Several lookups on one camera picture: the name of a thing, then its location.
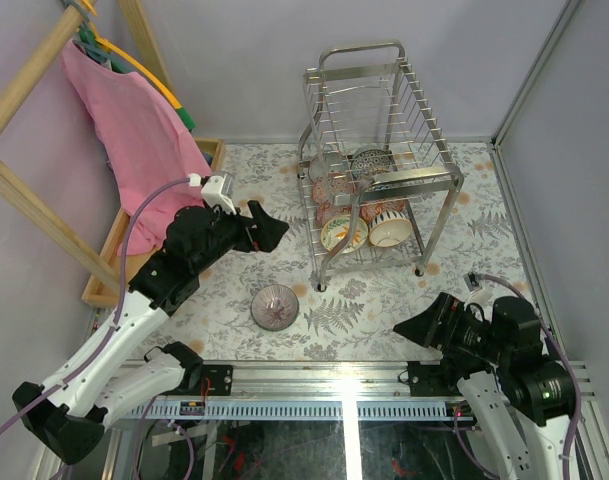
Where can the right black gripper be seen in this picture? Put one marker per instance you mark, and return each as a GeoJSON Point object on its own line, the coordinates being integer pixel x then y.
{"type": "Point", "coordinates": [425, 328]}

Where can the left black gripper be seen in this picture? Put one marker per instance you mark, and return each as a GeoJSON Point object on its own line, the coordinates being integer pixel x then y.
{"type": "Point", "coordinates": [243, 232]}

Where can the orange flower patterned bowl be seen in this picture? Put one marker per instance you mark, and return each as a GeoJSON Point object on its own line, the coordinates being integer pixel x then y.
{"type": "Point", "coordinates": [336, 230]}

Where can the purple striped bowl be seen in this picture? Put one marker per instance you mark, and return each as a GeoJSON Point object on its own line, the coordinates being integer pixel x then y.
{"type": "Point", "coordinates": [275, 307]}

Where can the cream bowl orange rim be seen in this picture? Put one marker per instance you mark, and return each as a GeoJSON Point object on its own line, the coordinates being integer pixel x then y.
{"type": "Point", "coordinates": [389, 228]}

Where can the blue patterned bowl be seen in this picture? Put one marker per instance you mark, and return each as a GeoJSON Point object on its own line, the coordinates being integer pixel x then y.
{"type": "Point", "coordinates": [368, 162]}

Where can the brown patterned bowl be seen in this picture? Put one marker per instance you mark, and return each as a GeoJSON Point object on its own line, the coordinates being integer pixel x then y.
{"type": "Point", "coordinates": [385, 187]}

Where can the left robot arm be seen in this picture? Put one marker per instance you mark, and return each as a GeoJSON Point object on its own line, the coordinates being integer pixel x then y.
{"type": "Point", "coordinates": [71, 409]}

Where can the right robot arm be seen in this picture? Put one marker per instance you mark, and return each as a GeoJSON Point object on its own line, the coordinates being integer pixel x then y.
{"type": "Point", "coordinates": [523, 399]}

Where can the stainless steel dish rack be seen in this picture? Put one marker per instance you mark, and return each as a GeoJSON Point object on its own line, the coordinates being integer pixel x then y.
{"type": "Point", "coordinates": [376, 175]}

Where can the pink cloth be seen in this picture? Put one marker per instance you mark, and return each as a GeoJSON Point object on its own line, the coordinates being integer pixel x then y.
{"type": "Point", "coordinates": [148, 145]}

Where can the green plastic hanger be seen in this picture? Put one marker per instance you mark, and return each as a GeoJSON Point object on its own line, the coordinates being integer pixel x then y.
{"type": "Point", "coordinates": [109, 55]}

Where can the yellow plastic hanger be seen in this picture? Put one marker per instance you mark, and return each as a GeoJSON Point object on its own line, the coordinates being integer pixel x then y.
{"type": "Point", "coordinates": [150, 63]}

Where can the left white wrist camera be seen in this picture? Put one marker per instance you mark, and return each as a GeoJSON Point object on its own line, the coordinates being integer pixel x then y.
{"type": "Point", "coordinates": [216, 190]}

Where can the aluminium rail frame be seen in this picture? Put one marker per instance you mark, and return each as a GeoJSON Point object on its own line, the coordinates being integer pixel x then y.
{"type": "Point", "coordinates": [311, 390]}

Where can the wooden clothes rack frame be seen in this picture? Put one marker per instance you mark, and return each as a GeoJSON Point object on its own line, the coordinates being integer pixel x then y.
{"type": "Point", "coordinates": [51, 145]}

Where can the aluminium corner post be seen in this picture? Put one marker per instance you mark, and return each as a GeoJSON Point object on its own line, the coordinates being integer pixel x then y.
{"type": "Point", "coordinates": [561, 24]}

